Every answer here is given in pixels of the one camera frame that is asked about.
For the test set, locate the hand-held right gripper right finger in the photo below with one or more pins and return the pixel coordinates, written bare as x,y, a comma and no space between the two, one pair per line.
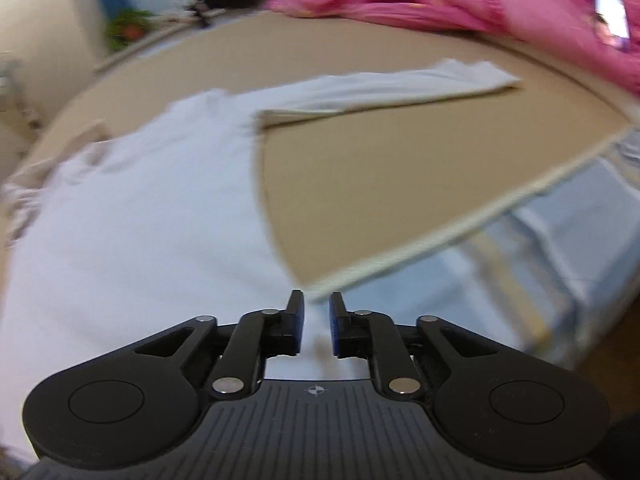
333,329

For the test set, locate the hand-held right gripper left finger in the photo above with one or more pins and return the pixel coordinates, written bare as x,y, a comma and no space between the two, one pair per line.
299,321

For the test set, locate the white long-sleeve shirt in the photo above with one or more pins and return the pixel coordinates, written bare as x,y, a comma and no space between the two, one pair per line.
145,220

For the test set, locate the beige board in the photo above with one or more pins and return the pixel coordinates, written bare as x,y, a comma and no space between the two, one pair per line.
380,170

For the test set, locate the light blue bedsheet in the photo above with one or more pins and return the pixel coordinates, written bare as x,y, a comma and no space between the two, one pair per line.
545,260

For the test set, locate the green potted plant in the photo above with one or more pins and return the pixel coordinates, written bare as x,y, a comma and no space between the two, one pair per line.
128,27

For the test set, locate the smartphone with lit screen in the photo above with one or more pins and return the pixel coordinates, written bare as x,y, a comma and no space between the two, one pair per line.
611,16

